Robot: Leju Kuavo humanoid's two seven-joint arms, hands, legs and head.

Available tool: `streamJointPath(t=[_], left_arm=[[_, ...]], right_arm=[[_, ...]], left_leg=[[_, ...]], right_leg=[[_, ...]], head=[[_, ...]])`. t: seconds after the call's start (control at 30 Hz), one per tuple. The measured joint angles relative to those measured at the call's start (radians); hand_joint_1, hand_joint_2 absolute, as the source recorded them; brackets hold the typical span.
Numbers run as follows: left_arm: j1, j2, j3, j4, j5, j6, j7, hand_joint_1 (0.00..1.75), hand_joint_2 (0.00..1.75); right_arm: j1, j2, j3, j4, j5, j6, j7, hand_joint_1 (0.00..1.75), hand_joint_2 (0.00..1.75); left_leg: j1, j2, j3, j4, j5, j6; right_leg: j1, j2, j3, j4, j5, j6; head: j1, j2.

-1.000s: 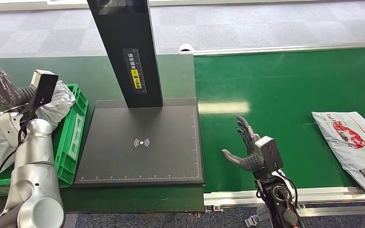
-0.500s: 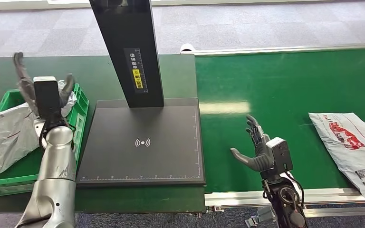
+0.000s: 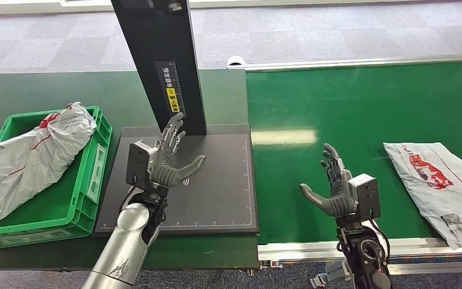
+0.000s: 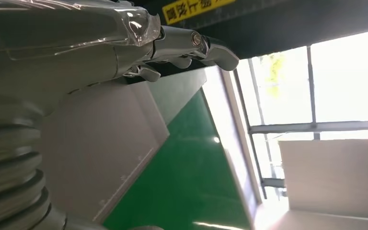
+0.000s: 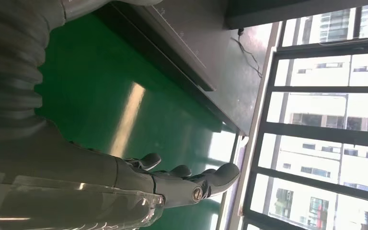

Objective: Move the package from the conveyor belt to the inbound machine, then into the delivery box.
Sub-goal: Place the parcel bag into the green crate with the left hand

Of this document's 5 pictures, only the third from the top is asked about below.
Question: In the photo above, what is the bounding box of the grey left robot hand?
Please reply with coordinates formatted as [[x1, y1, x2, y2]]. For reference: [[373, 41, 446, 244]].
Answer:
[[150, 112, 208, 188]]

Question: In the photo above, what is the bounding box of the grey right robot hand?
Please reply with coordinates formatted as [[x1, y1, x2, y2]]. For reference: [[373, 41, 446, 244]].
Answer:
[[299, 143, 358, 219]]

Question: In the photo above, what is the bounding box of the grey mailer package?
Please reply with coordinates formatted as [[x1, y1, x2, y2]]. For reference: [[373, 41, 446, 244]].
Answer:
[[0, 101, 97, 222], [383, 141, 462, 251]]

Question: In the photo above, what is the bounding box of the green conveyor belt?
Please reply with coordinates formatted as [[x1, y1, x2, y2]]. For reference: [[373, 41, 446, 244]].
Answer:
[[246, 60, 462, 245]]

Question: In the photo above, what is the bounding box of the grey flat mailer package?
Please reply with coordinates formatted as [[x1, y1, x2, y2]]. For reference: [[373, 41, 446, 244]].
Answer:
[[383, 141, 462, 251]]

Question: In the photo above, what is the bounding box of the black yellow column label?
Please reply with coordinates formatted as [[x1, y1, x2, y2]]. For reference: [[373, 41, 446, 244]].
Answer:
[[154, 60, 187, 120]]

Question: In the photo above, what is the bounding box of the green plastic crate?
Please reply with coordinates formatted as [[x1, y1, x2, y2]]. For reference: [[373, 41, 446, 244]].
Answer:
[[0, 105, 114, 250]]

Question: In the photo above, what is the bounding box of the black scanner column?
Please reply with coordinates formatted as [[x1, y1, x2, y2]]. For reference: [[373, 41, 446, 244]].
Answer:
[[109, 0, 208, 137]]

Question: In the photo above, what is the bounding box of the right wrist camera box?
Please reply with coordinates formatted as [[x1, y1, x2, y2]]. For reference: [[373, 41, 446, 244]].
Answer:
[[346, 173, 382, 223]]

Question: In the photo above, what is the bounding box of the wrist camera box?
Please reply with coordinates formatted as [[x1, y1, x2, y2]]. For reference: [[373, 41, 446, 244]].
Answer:
[[125, 140, 159, 191], [346, 173, 382, 223]]

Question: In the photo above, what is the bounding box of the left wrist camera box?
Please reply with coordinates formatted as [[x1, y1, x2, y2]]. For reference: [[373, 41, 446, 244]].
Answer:
[[125, 140, 159, 191]]

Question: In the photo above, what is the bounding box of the black scanner base plate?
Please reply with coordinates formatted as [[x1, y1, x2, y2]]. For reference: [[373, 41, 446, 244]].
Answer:
[[92, 123, 260, 239]]

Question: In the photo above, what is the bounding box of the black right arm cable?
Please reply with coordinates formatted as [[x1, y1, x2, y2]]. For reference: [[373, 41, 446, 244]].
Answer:
[[370, 218, 392, 260]]

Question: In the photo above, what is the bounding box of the aluminium conveyor frame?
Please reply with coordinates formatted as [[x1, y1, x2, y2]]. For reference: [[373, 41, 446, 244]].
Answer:
[[227, 54, 462, 278]]

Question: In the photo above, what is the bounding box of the grey conveyor leg bracket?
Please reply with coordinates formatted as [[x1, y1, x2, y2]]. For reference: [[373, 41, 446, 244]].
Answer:
[[310, 261, 353, 289]]

